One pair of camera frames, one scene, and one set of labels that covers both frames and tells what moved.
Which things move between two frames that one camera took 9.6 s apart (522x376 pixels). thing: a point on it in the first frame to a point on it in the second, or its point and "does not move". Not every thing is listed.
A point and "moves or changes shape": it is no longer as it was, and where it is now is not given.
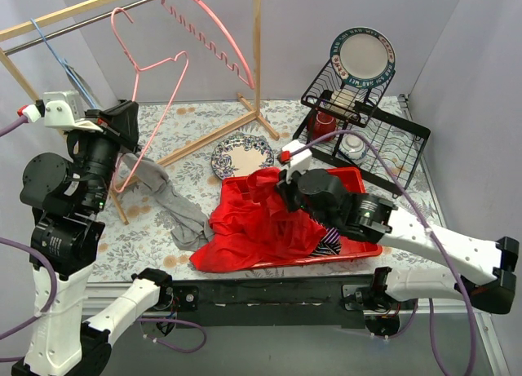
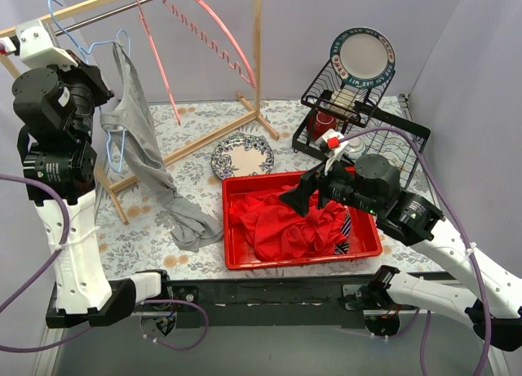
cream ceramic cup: x=343 y=99 does not move
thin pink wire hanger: x=137 y=71 to x=157 y=55
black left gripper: x=115 y=130 to x=98 y=87
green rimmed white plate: x=363 y=57 does not move
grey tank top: x=191 y=230 moves or changes shape
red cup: x=325 y=124 does not move
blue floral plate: x=237 y=155 does not move
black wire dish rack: x=342 y=122 does not move
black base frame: x=266 y=301 does not move
